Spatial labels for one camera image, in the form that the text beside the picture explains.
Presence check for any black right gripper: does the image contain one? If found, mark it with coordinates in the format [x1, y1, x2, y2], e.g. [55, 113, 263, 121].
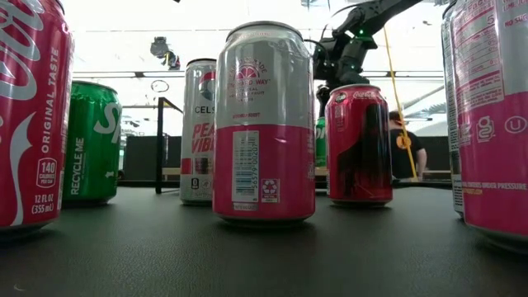
[312, 35, 379, 120]

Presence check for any tall silver energy drink can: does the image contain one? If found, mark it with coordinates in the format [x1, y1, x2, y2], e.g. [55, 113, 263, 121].
[440, 2, 465, 218]

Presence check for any dark hanging device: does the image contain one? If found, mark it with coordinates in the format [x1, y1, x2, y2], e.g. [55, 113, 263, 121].
[148, 35, 182, 71]

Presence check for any red Coca-Cola Star Wars can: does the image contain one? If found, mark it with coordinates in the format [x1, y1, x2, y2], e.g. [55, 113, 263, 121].
[324, 83, 394, 207]

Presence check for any green Sprite can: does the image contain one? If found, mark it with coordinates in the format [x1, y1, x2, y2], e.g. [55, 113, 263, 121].
[61, 80, 124, 206]
[315, 116, 328, 168]

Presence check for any pink and silver can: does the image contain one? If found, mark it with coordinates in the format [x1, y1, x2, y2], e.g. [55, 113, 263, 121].
[448, 0, 528, 252]
[212, 20, 317, 227]

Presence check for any black table mat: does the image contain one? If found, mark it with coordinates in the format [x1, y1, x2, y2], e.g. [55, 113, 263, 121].
[0, 185, 528, 297]

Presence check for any silver Celsius Peach Vibe can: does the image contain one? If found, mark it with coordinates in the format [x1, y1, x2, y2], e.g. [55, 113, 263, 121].
[179, 58, 219, 206]

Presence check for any person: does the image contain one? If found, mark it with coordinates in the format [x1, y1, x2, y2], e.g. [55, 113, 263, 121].
[389, 110, 429, 182]

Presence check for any yellow cable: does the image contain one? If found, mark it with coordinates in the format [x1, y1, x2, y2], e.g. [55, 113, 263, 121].
[381, 26, 418, 181]

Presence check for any wooden shelf with black legs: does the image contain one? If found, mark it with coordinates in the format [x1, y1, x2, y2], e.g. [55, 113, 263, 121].
[154, 97, 184, 196]

